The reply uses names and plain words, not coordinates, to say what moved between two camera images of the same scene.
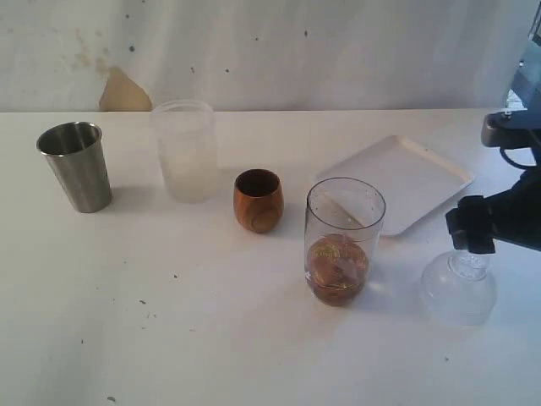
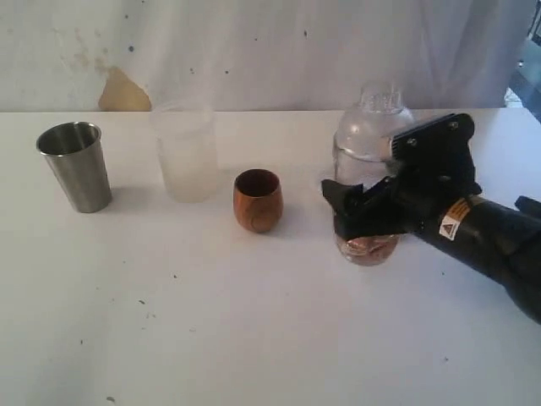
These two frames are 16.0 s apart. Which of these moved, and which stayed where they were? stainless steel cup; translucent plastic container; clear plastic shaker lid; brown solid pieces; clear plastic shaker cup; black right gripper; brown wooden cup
Moved: black right gripper; brown solid pieces; clear plastic shaker cup; clear plastic shaker lid
Stayed: brown wooden cup; translucent plastic container; stainless steel cup
